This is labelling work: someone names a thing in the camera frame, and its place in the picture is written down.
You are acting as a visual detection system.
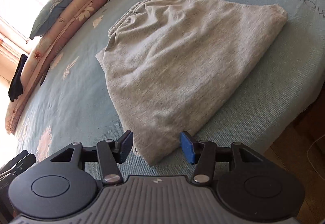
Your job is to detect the blue floral bed sheet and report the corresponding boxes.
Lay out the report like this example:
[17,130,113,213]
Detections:
[14,0,325,179]

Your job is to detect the left striped curtain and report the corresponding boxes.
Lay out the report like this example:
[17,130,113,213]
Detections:
[1,34,29,83]

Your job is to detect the grey sweatpants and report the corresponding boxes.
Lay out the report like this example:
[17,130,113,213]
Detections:
[96,0,288,166]

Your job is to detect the pink floral folded quilt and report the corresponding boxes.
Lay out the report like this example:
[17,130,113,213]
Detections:
[5,0,108,134]

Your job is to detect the black smartphone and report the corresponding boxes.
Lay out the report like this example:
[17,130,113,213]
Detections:
[39,65,51,86]

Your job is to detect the black garment on quilt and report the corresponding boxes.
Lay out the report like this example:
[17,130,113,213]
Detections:
[8,54,28,102]

